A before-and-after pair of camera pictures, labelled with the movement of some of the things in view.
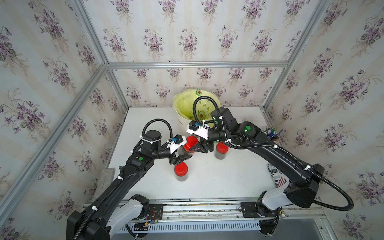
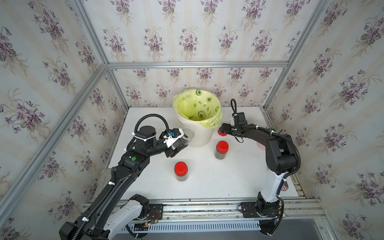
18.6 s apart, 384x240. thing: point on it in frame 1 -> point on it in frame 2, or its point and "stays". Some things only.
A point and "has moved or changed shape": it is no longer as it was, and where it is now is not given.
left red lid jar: x=181 y=171 stays
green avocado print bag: x=183 y=102 stays
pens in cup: x=273 y=133 stays
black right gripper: x=203 y=148 -> x=227 y=128
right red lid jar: x=221 y=150 stays
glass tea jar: x=181 y=151 -> x=189 y=133
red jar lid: x=191 y=141 has moved or changed shape
